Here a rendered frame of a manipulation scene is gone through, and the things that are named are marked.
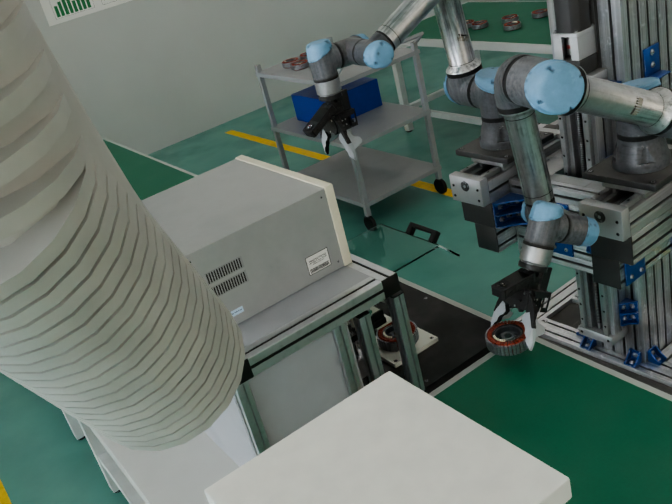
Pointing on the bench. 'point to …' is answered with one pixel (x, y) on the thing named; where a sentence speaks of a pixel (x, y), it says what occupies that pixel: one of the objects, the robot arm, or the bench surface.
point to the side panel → (297, 389)
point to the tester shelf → (313, 313)
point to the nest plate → (415, 346)
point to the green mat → (574, 423)
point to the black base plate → (457, 327)
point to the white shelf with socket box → (392, 458)
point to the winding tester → (254, 231)
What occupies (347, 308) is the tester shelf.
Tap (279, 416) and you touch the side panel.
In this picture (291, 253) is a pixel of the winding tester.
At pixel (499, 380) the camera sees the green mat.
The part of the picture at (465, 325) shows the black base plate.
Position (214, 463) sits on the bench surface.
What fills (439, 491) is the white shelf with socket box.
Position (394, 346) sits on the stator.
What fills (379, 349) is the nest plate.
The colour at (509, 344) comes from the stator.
